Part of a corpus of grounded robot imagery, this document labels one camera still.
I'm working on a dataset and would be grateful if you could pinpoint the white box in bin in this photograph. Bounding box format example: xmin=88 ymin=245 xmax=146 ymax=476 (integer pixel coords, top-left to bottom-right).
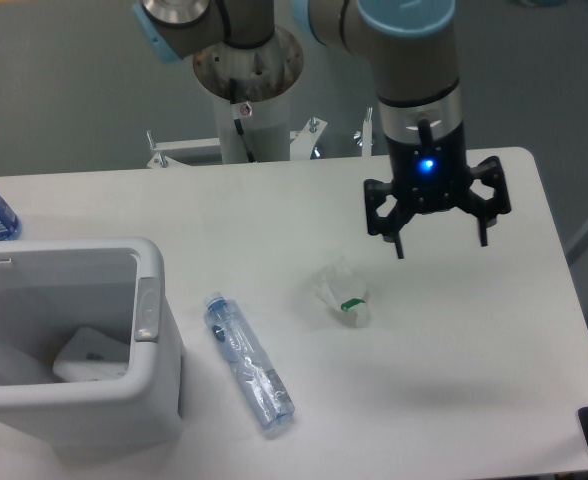
xmin=53 ymin=327 xmax=130 ymax=382

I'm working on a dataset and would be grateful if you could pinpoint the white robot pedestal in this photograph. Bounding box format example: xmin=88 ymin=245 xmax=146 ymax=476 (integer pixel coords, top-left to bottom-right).
xmin=192 ymin=27 xmax=305 ymax=165

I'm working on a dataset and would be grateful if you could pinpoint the white plastic trash can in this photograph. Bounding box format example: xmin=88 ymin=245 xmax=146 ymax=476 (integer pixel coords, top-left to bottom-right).
xmin=0 ymin=238 xmax=185 ymax=447

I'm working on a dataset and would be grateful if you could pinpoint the white metal base frame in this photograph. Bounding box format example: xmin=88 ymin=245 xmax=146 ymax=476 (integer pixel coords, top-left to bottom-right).
xmin=145 ymin=107 xmax=378 ymax=170

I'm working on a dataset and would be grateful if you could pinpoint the clear plastic bottle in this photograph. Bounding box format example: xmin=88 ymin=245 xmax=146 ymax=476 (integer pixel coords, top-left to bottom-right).
xmin=204 ymin=292 xmax=295 ymax=432

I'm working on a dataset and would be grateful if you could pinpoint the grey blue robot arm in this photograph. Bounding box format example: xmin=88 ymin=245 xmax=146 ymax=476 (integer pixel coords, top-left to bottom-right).
xmin=132 ymin=1 xmax=511 ymax=244

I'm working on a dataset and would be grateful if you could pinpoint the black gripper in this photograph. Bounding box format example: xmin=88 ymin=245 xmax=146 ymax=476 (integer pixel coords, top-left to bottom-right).
xmin=363 ymin=121 xmax=511 ymax=259

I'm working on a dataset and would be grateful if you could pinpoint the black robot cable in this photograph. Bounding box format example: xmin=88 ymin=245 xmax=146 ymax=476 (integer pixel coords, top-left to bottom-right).
xmin=228 ymin=77 xmax=258 ymax=164

